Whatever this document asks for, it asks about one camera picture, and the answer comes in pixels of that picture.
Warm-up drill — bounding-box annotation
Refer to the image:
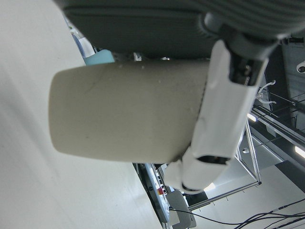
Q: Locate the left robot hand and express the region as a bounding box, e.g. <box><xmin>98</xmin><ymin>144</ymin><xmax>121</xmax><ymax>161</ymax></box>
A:
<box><xmin>51</xmin><ymin>0</ymin><xmax>305</xmax><ymax>195</ymax></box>

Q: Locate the white paper cup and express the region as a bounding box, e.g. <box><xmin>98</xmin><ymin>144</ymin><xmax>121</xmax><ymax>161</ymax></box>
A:
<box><xmin>48</xmin><ymin>59</ymin><xmax>212</xmax><ymax>165</ymax></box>

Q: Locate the light blue plastic bin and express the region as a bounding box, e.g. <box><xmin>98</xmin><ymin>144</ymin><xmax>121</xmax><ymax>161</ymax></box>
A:
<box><xmin>84</xmin><ymin>49</ymin><xmax>115</xmax><ymax>66</ymax></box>

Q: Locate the grey teach pendant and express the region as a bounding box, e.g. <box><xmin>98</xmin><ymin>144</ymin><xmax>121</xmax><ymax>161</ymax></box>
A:
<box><xmin>133</xmin><ymin>163</ymin><xmax>177</xmax><ymax>229</ymax></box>

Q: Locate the aluminium profile camera frame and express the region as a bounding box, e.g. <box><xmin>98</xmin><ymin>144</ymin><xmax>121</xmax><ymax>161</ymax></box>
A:
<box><xmin>188</xmin><ymin>119</ymin><xmax>263</xmax><ymax>211</ymax></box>

